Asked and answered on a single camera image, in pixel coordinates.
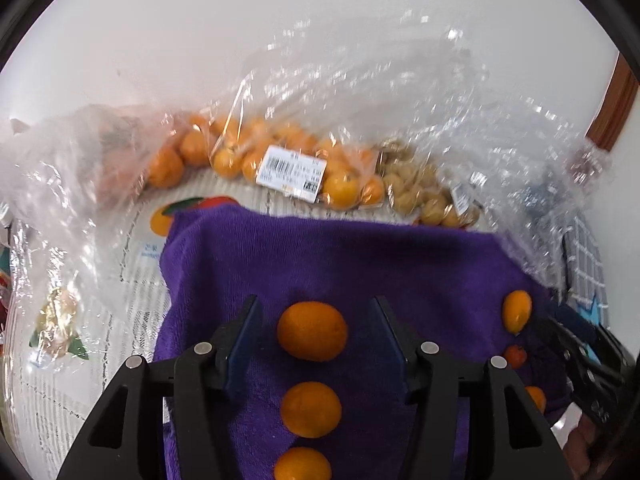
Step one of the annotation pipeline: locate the brown wooden door frame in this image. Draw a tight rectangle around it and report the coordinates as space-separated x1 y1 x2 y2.
585 52 640 152

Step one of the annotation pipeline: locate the purple towel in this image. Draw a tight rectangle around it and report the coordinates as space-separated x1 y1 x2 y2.
152 204 573 480

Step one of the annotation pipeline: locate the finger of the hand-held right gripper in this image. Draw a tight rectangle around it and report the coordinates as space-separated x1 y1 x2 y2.
537 316 613 396
552 302 638 368

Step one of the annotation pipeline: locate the oval orange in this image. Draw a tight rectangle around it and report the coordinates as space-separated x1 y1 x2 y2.
502 290 533 335

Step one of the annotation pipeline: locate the person's right hand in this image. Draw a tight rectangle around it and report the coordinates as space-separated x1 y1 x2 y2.
562 417 601 480

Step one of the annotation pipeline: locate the checked cloth with blue star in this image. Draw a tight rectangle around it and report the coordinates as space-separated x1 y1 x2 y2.
562 212 610 323

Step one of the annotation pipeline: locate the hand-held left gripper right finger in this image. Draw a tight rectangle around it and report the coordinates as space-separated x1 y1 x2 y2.
372 295 573 480

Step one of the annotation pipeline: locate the crumpled clear plastic bag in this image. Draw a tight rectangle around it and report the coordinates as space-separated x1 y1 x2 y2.
0 104 181 366

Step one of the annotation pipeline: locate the clear bag of oranges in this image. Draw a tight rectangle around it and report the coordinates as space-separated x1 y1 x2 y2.
209 115 387 211

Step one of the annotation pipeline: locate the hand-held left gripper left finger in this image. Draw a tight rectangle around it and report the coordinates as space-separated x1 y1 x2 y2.
55 296 262 480

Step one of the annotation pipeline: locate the large clear plastic bag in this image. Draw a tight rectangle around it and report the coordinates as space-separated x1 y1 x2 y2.
235 7 613 291

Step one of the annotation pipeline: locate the clear bag of brown fruits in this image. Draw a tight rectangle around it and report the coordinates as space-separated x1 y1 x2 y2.
379 141 482 229

